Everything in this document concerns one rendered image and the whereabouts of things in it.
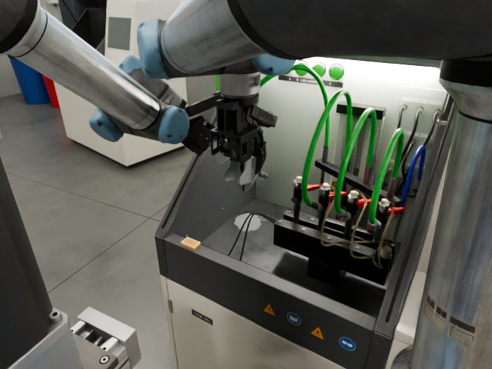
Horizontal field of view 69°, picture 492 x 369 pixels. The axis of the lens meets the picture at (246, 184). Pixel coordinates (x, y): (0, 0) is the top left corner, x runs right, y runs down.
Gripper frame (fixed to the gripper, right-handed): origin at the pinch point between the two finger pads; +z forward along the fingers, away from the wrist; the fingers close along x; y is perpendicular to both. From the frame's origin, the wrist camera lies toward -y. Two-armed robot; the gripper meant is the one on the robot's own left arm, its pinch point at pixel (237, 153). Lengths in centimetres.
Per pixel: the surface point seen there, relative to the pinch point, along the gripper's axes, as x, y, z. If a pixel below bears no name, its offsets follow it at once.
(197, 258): -3.1, 30.0, 11.4
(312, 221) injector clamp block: -0.2, 0.8, 33.4
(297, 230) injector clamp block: 2.1, 5.9, 29.2
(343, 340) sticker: 30, 21, 38
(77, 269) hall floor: -152, 110, 20
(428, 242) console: 29, -11, 43
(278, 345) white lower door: 14, 34, 38
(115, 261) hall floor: -150, 93, 37
